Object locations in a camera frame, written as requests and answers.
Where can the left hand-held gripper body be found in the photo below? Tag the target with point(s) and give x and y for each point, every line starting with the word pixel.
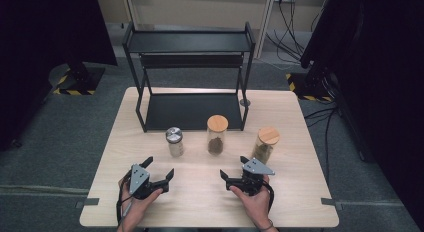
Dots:
pixel 138 180

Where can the glass jar with green herbs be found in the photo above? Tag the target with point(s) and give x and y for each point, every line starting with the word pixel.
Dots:
pixel 265 145

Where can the round table grommet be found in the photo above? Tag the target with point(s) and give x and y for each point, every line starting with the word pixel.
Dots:
pixel 245 102

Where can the black curtain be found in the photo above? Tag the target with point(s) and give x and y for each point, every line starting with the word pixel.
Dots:
pixel 40 58
pixel 383 75

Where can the black metal shelf rack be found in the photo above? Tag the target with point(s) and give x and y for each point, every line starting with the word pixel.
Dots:
pixel 190 42

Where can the glass shaker with metal lid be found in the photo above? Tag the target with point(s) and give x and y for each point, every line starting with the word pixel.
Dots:
pixel 174 142

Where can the person's left hand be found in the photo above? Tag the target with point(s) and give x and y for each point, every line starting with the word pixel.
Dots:
pixel 135 208

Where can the person's right hand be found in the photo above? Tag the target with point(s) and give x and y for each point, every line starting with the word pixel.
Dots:
pixel 258 207

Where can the glass jar with brown spice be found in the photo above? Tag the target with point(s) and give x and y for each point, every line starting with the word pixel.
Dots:
pixel 216 135

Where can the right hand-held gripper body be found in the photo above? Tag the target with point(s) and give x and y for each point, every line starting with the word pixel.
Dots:
pixel 251 183

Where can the white post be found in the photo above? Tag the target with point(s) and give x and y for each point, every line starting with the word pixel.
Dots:
pixel 265 25

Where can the striped stand base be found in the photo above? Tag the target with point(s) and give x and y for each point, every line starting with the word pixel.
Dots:
pixel 305 88
pixel 86 82

